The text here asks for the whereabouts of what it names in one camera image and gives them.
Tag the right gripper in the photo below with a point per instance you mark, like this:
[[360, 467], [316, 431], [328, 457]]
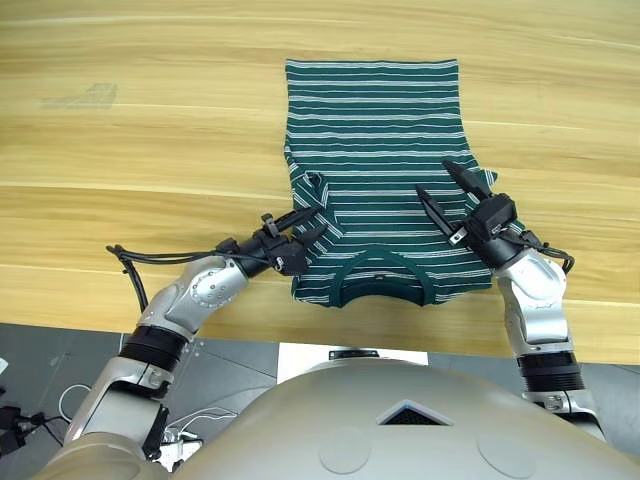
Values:
[[500, 247]]

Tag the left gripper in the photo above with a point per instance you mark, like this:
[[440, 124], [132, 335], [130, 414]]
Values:
[[255, 247]]

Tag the green white striped T-shirt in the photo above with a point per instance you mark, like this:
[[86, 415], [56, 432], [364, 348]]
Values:
[[370, 125]]

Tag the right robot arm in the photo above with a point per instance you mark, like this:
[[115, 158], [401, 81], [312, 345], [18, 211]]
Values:
[[537, 295]]

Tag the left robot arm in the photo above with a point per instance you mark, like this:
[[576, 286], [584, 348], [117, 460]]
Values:
[[200, 292]]

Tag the robot body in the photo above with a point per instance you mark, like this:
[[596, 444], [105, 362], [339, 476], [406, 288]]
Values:
[[400, 435]]

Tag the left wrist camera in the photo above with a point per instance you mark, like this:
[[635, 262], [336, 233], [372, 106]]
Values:
[[290, 259]]

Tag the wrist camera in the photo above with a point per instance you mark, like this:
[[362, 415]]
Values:
[[290, 259], [492, 212]]

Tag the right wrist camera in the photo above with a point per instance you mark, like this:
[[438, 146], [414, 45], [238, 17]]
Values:
[[492, 212]]

